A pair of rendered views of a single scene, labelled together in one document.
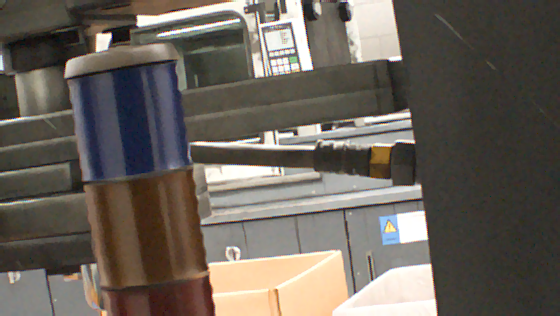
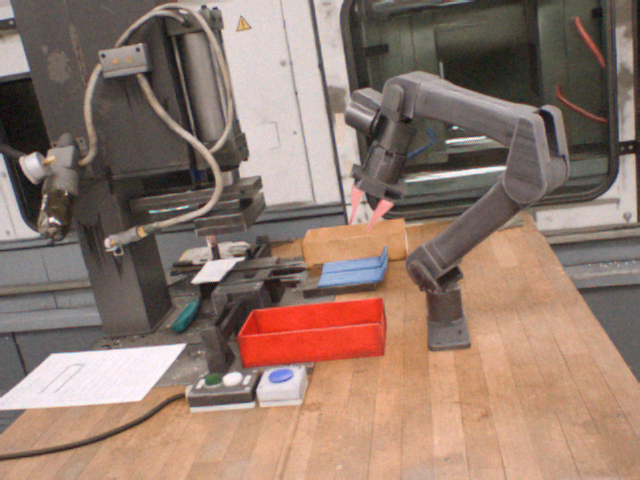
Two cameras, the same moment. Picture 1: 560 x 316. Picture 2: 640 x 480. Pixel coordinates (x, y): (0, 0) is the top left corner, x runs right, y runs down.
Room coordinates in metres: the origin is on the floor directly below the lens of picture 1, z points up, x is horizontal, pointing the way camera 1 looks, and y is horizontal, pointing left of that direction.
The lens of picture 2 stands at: (2.00, 0.16, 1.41)
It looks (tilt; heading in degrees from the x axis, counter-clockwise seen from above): 16 degrees down; 174
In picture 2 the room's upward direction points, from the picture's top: 10 degrees counter-clockwise
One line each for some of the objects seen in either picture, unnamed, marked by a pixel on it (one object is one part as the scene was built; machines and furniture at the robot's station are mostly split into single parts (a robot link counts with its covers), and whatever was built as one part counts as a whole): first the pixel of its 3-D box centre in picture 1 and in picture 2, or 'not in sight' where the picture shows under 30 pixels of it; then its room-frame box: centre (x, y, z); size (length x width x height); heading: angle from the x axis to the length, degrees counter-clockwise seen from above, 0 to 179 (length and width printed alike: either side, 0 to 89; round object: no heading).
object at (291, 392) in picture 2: not in sight; (284, 393); (1.08, 0.15, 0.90); 0.07 x 0.07 x 0.06; 74
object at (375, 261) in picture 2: not in sight; (354, 259); (0.59, 0.37, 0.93); 0.15 x 0.07 x 0.03; 77
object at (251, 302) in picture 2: not in sight; (251, 294); (0.70, 0.12, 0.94); 0.20 x 0.10 x 0.07; 164
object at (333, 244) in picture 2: not in sight; (355, 245); (0.47, 0.39, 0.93); 0.25 x 0.13 x 0.08; 74
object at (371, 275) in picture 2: not in sight; (353, 271); (0.68, 0.35, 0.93); 0.15 x 0.07 x 0.03; 73
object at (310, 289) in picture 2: not in sight; (342, 276); (0.62, 0.33, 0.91); 0.17 x 0.16 x 0.02; 164
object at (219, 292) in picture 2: not in sight; (247, 276); (0.70, 0.12, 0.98); 0.20 x 0.10 x 0.01; 164
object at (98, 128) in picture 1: (129, 121); (197, 173); (0.41, 0.05, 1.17); 0.04 x 0.04 x 0.03
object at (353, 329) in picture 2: not in sight; (314, 331); (0.93, 0.22, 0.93); 0.25 x 0.12 x 0.06; 74
